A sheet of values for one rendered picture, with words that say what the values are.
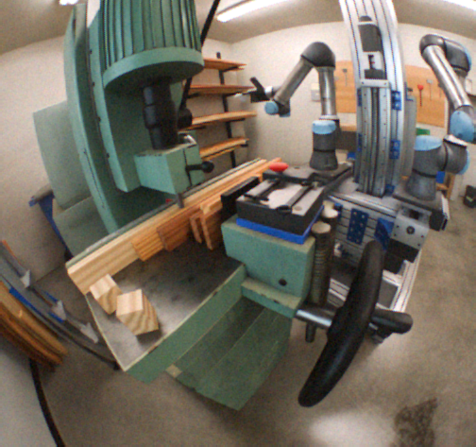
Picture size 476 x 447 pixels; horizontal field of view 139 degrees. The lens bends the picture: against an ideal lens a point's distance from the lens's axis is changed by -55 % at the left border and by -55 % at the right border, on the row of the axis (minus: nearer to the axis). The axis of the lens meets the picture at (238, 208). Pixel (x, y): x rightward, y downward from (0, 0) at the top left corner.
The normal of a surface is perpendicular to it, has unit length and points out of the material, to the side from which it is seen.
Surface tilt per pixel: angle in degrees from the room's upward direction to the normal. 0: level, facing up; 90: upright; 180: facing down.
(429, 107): 90
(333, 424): 0
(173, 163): 90
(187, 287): 0
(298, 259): 90
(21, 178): 90
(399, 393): 0
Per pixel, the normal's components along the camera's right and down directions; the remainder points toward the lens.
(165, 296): -0.13, -0.87
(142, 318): 0.40, 0.38
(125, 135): 0.78, 0.20
